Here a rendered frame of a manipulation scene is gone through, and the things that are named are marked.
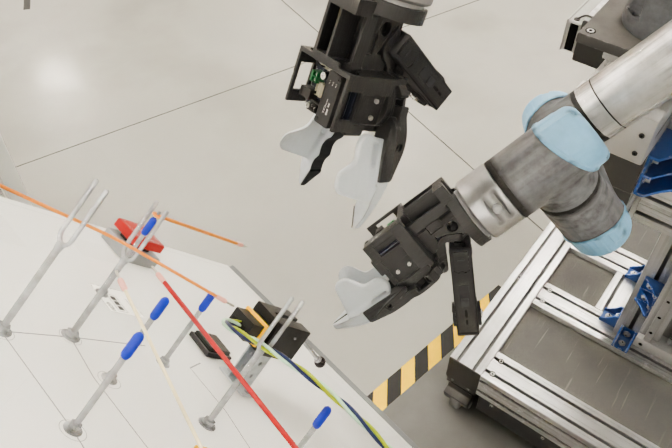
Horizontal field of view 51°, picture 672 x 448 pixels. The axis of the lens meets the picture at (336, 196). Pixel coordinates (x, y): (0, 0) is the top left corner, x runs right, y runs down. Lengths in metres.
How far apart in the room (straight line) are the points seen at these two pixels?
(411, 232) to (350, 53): 0.24
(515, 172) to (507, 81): 2.37
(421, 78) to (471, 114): 2.24
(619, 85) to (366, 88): 0.38
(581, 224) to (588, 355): 1.17
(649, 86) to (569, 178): 0.18
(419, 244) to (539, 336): 1.21
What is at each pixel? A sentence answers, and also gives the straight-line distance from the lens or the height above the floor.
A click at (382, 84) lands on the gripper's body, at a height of 1.42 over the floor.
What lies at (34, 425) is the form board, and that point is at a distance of 0.54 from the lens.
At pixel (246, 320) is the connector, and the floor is 1.20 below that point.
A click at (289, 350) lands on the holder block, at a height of 1.13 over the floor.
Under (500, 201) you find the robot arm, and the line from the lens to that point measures 0.75.
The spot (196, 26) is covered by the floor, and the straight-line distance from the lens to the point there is 3.45.
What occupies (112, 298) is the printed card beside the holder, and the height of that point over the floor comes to 1.18.
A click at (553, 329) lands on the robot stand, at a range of 1.98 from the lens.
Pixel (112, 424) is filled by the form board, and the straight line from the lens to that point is 0.59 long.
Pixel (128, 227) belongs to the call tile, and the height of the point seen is 1.13.
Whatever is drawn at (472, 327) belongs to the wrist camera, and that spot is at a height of 1.11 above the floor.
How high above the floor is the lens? 1.78
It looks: 45 degrees down
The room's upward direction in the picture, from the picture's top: straight up
